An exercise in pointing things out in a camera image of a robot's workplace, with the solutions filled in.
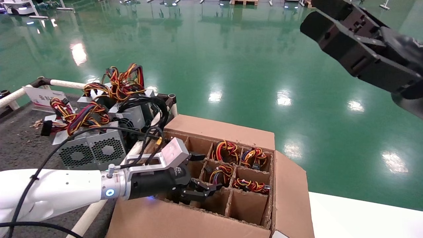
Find short white rail pipe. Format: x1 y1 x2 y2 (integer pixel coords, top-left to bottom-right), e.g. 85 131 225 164
50 79 87 90
0 87 33 109

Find silver power supply black cables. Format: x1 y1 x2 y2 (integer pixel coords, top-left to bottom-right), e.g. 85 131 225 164
109 96 171 142

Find silver power supply coloured wires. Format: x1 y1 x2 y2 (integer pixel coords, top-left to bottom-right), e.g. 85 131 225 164
77 83 114 108
102 63 156 101
240 148 268 169
211 140 241 165
233 178 271 194
204 164 234 188
41 98 75 136

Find brown cardboard box with dividers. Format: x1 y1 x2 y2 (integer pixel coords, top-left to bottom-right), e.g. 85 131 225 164
106 114 315 238

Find silver power supply fan grille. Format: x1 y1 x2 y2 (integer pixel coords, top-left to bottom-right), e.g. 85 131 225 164
53 101 128 171

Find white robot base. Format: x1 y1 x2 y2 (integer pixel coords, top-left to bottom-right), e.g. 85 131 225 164
2 0 37 15

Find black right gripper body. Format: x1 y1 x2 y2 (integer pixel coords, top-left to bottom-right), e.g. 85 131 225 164
380 28 423 119

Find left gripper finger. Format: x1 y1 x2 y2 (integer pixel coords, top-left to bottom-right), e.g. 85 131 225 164
178 179 223 204
188 151 207 163

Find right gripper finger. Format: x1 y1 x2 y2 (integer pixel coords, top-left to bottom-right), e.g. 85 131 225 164
300 12 422 94
312 0 387 38

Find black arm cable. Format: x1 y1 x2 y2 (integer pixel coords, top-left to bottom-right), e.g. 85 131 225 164
0 127 166 238

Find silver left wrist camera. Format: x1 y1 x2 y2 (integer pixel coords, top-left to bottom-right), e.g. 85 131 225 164
121 137 190 176

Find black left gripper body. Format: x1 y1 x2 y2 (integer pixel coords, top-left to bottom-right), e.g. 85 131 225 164
127 165 192 200

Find white label sign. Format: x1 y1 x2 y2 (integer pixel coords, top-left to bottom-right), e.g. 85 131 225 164
22 86 68 108

